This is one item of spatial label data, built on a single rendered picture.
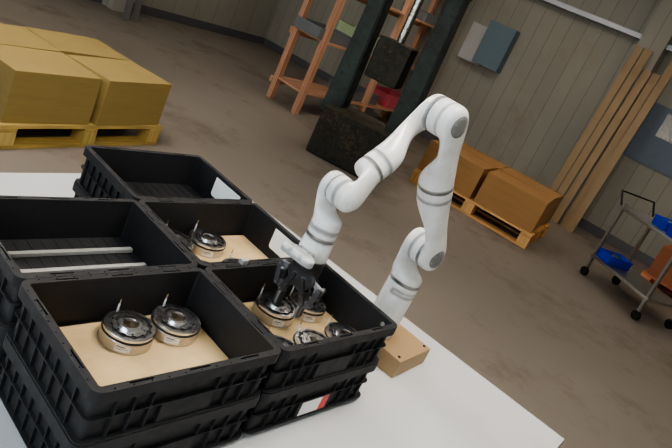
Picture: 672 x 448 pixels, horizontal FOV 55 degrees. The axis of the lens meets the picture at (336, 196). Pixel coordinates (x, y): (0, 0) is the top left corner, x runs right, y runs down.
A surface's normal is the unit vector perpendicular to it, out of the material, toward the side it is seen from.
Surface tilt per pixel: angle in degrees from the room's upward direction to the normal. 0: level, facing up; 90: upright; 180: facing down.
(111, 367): 0
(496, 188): 90
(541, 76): 90
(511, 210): 90
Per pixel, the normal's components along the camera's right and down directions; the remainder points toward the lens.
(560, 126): -0.57, 0.02
